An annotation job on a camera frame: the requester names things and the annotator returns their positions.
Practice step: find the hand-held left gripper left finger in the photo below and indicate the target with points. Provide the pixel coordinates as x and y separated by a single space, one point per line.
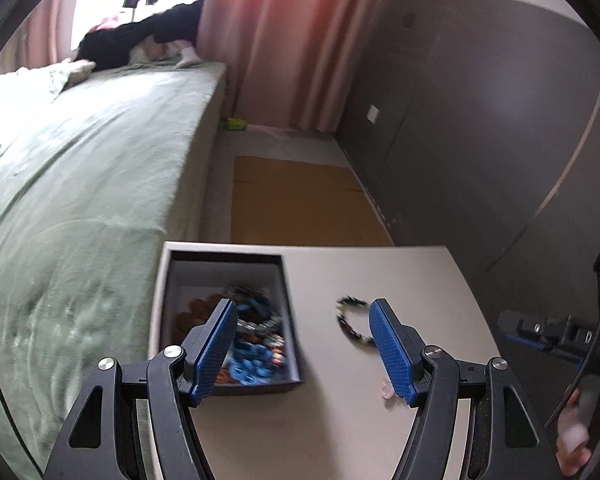
215 350

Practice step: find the narrow pink curtain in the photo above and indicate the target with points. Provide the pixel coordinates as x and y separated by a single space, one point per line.
55 25

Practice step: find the black jewelry box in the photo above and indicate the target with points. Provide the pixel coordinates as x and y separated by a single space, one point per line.
291 320

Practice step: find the light green floral quilt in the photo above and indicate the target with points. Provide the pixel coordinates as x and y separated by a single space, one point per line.
65 77

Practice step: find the person's right hand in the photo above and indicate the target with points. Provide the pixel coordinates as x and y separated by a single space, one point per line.
572 435

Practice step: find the small pink object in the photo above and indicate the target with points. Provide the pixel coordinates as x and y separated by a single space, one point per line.
389 391

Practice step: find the small green object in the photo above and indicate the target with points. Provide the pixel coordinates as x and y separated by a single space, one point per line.
235 123

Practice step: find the white wall socket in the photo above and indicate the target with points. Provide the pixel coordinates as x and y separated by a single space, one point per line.
373 113

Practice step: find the flat brown cardboard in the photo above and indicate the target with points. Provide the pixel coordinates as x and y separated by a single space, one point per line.
300 200

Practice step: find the pink cloth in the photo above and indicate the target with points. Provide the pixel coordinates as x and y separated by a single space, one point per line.
106 22

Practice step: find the bed with green sheet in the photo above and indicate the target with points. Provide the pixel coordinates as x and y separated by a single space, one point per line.
90 185

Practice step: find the wide pink curtain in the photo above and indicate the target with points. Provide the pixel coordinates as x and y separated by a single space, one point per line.
290 35

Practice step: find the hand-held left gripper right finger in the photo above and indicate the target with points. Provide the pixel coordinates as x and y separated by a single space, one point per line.
390 350

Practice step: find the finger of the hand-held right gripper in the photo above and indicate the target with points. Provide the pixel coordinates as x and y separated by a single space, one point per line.
530 335

